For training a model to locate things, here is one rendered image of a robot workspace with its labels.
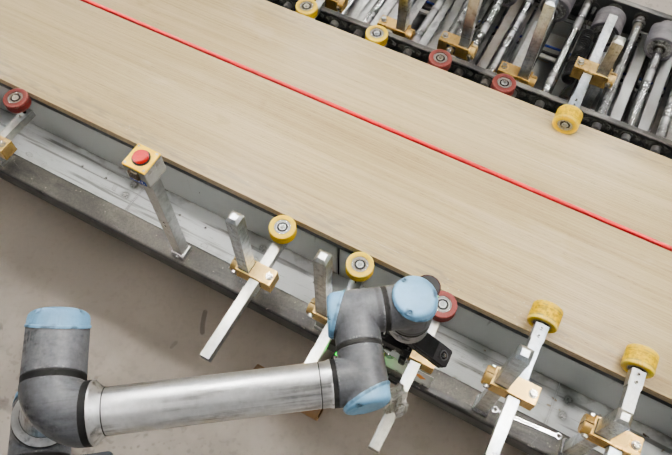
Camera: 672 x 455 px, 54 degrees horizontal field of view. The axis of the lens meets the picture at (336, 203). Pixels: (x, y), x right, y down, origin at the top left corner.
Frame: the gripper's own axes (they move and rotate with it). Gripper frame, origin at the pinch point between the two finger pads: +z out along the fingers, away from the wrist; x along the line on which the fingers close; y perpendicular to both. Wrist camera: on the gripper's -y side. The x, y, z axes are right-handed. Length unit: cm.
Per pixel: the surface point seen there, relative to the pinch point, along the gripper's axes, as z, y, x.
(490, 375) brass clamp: 4.2, -20.0, -6.9
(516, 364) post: -12.6, -22.6, -5.8
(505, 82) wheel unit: 11, 10, -103
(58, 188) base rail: 32, 127, -8
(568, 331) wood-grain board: 11.1, -34.7, -30.1
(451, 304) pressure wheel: 10.9, -4.4, -22.4
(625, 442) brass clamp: 4, -53, -7
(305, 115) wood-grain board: 12, 62, -60
